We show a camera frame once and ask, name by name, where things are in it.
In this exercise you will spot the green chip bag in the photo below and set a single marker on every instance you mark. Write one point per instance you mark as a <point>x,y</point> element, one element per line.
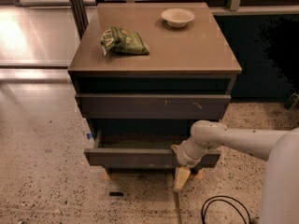
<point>125,41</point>

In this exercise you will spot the blue tape piece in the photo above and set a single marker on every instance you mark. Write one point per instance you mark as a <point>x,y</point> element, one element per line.
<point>89,136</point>

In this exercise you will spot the brown drawer cabinet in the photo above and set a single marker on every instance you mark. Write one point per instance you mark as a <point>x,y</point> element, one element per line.
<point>195,60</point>

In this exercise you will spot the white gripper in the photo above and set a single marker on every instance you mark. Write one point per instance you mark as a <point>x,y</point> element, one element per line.
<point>188,157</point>

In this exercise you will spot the brown drawer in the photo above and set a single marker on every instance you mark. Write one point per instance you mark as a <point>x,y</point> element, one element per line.
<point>152,106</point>
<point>135,151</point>

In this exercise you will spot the black floor tape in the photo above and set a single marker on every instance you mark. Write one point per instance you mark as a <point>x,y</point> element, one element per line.
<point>116,193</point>

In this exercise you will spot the white bowl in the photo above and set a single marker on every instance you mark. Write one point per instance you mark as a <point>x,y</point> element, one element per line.
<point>178,17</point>

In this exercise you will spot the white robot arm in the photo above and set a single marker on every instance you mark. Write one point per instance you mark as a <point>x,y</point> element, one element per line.
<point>280,149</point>

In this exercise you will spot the brown top drawer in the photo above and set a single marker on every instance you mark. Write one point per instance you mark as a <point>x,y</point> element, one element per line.
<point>152,106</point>

